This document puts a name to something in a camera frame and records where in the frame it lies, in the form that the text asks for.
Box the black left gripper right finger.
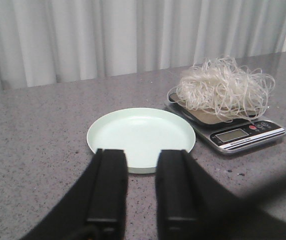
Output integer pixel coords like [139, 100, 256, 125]
[155, 150, 286, 240]

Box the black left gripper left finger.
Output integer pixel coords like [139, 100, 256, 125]
[23, 149, 128, 240]

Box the white vermicelli noodle bundle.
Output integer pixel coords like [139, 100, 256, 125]
[167, 56, 275, 125]

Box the silver black kitchen scale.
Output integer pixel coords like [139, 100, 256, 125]
[166, 92, 286, 155]

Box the light green round plate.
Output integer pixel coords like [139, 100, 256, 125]
[87, 107, 196, 174]

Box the grey pleated curtain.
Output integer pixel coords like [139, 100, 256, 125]
[0, 0, 286, 91]

